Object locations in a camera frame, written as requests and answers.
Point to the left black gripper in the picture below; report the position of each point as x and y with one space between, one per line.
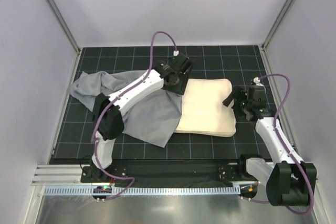
184 85

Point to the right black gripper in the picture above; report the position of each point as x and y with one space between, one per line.
241 100

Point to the cream white pillow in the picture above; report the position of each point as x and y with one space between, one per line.
203 111

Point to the grey fabric pillowcase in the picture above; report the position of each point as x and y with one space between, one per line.
152 120

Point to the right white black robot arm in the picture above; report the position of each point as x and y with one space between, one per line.
290 181

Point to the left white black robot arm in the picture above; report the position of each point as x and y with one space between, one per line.
108 110

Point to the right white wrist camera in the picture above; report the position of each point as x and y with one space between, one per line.
257 81

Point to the right aluminium frame post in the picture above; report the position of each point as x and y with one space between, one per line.
279 19

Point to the aluminium frame post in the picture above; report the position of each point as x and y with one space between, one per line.
63 25
279 19

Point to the slotted grey cable duct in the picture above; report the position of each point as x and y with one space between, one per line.
95 190

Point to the aluminium front rail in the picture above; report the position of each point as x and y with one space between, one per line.
56 175

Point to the left aluminium frame post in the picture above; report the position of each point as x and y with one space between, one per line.
63 25

